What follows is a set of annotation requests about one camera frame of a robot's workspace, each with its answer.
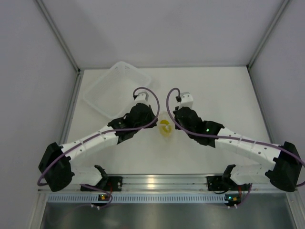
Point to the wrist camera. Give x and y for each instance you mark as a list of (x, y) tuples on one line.
[(141, 98), (184, 100)]

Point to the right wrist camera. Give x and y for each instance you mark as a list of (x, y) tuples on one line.
[(184, 100)]

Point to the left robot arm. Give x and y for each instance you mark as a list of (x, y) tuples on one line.
[(57, 168)]

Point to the slotted white cable duct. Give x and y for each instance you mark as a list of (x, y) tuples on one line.
[(119, 198)]

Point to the aluminium mounting rail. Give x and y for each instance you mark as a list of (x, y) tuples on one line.
[(165, 182)]

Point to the clear zip top bag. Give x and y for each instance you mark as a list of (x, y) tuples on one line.
[(164, 115)]

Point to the yellow fake food slice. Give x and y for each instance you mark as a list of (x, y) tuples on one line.
[(165, 128)]

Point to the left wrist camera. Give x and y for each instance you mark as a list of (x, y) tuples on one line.
[(141, 98)]

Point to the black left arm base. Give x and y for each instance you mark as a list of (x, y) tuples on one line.
[(112, 183)]

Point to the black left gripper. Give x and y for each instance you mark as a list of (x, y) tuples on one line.
[(151, 115)]

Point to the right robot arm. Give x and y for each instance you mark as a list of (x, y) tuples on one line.
[(275, 164)]

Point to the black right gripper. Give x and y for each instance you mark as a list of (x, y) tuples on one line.
[(176, 119)]

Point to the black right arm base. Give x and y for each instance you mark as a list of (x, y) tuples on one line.
[(220, 184)]

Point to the white perforated plastic basket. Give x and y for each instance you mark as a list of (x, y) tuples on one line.
[(111, 93)]

